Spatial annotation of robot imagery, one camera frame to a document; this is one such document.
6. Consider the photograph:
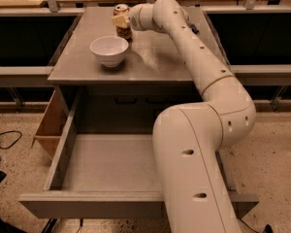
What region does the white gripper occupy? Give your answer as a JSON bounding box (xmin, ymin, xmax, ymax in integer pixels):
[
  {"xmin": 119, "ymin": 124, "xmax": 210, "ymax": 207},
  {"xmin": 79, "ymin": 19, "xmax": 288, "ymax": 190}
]
[{"xmin": 112, "ymin": 4, "xmax": 157, "ymax": 31}]

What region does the orange soda can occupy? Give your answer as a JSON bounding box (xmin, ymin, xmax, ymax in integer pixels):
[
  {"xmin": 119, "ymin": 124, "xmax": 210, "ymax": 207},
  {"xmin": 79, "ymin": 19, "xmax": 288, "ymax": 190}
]
[{"xmin": 113, "ymin": 4, "xmax": 132, "ymax": 40}]

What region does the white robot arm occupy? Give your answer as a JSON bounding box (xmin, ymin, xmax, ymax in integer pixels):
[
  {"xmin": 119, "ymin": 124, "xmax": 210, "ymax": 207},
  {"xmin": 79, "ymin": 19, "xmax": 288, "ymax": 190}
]
[{"xmin": 112, "ymin": 0, "xmax": 256, "ymax": 233}]

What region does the grey cabinet with counter top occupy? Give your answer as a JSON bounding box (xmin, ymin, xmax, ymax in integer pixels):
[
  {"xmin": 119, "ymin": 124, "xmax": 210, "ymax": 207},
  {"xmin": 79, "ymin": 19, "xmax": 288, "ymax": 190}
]
[{"xmin": 48, "ymin": 6, "xmax": 236, "ymax": 135}]

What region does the open grey top drawer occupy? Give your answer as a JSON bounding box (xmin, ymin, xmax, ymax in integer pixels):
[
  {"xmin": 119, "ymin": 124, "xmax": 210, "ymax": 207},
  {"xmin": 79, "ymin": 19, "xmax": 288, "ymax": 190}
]
[{"xmin": 18, "ymin": 86, "xmax": 260, "ymax": 220}]

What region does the white ceramic bowl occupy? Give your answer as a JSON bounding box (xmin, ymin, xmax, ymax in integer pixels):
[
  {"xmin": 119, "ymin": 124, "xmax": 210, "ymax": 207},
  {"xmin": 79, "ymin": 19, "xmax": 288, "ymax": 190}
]
[{"xmin": 90, "ymin": 36, "xmax": 129, "ymax": 68}]

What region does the black snack bar wrapper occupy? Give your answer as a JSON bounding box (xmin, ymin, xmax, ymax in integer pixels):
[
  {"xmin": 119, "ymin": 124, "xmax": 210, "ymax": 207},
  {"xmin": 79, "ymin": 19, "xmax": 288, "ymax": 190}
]
[{"xmin": 189, "ymin": 23, "xmax": 200, "ymax": 34}]

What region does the black floor cable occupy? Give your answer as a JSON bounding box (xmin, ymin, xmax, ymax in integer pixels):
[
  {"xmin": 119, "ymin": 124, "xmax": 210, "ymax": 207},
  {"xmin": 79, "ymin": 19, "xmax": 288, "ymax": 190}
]
[{"xmin": 0, "ymin": 116, "xmax": 23, "ymax": 150}]

